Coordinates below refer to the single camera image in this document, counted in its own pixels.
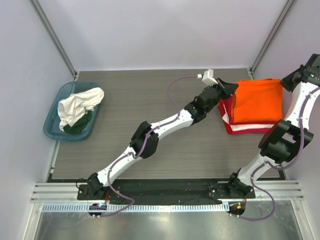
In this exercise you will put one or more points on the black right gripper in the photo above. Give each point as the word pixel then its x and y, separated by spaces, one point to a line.
pixel 309 73

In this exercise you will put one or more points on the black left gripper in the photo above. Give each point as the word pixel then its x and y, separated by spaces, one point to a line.
pixel 227 87

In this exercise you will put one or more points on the orange shirt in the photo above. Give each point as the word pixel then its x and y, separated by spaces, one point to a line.
pixel 257 101

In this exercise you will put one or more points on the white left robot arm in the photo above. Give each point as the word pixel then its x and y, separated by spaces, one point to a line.
pixel 145 139

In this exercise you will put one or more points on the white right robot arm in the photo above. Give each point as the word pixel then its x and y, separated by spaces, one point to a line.
pixel 283 144

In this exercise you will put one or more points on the folded magenta t shirt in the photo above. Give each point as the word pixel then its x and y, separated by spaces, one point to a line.
pixel 255 123

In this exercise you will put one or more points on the dark green t shirt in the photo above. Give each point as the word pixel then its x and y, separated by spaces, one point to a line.
pixel 80 125

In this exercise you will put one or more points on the white t shirt in basket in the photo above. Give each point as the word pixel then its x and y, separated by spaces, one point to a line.
pixel 72 108

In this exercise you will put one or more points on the teal plastic basket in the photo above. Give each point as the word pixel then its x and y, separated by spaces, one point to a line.
pixel 51 125

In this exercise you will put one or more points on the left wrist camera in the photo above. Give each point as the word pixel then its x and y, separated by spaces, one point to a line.
pixel 207 77

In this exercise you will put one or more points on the right aluminium corner post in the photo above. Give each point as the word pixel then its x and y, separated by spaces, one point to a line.
pixel 284 13

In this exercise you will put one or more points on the aluminium corner post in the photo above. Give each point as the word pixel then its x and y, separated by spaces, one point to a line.
pixel 53 36
pixel 284 13

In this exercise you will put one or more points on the aluminium frame rail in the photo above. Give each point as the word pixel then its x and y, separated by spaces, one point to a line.
pixel 57 192

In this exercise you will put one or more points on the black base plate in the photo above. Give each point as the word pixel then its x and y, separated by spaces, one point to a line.
pixel 174 192

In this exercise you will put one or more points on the white slotted cable duct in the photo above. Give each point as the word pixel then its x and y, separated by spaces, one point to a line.
pixel 110 208

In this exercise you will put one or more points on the left aluminium corner post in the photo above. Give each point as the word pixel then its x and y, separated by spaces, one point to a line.
pixel 53 36

